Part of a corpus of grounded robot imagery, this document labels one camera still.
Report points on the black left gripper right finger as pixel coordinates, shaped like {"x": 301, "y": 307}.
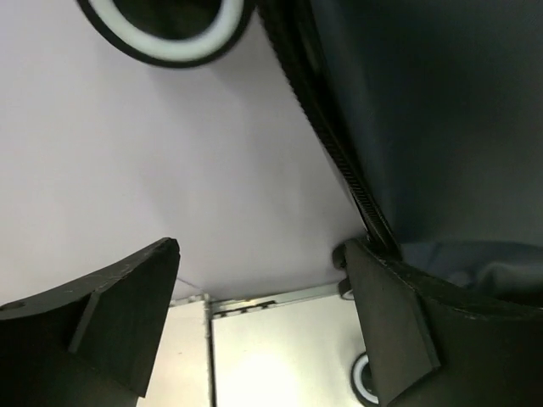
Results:
{"x": 431, "y": 343}

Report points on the black kids suitcase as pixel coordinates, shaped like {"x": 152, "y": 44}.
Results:
{"x": 430, "y": 110}

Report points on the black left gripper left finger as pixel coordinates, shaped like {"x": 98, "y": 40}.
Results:
{"x": 92, "y": 341}

